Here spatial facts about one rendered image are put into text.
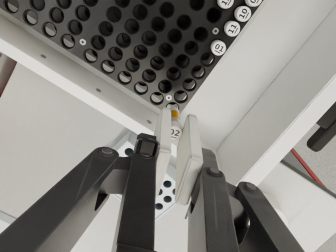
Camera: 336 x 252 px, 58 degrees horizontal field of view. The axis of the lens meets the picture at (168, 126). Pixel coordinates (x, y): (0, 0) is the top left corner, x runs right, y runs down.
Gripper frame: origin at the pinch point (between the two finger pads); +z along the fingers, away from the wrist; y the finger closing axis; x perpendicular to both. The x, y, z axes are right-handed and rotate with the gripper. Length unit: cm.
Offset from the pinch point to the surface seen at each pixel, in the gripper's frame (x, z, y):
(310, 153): -34, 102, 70
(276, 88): 3.0, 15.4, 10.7
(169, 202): -18.9, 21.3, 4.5
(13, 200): -28.1, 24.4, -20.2
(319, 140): 0.2, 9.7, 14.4
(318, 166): -39, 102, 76
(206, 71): 3.5, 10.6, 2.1
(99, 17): 5.5, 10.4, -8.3
